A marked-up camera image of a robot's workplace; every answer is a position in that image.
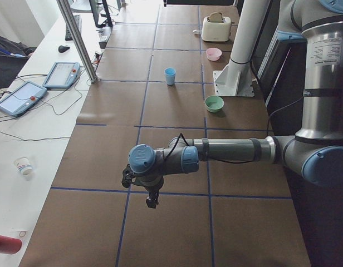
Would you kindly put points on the cream white toaster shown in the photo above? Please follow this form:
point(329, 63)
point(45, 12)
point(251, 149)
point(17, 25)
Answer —
point(216, 31)

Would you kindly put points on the pink bowl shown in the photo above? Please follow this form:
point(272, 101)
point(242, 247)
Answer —
point(213, 54)

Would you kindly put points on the teach pendant near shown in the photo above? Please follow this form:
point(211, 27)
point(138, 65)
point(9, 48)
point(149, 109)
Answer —
point(22, 98)

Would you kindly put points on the light blue cup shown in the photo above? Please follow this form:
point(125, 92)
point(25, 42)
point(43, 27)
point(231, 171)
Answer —
point(170, 74)

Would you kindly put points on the black computer mouse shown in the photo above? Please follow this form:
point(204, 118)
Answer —
point(63, 48)

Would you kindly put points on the teach pendant far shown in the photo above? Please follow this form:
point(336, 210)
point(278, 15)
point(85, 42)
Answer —
point(62, 75)

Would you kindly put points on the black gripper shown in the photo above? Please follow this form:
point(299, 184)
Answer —
point(154, 189)

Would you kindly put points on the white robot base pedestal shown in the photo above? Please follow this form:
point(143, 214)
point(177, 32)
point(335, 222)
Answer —
point(235, 80)

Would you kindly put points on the toast slice in toaster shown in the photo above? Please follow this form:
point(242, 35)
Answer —
point(215, 17)

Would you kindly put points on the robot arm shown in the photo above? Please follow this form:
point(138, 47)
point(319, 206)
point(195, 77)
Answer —
point(315, 151)

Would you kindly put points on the red cylinder object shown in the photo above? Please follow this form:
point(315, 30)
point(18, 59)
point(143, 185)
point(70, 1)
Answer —
point(9, 245)

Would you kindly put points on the teach pendant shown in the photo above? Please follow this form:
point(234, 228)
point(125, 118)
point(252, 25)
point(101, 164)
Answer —
point(22, 98)
point(62, 75)

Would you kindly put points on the black monitor stand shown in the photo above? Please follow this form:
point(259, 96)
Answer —
point(101, 14)

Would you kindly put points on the green bowl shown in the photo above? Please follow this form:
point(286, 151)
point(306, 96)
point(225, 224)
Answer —
point(214, 103)

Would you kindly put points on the white paper cup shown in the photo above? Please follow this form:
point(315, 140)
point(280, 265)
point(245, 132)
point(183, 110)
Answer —
point(23, 165)

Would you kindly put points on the aluminium frame post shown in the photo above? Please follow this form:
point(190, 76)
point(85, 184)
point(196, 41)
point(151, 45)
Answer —
point(66, 12)

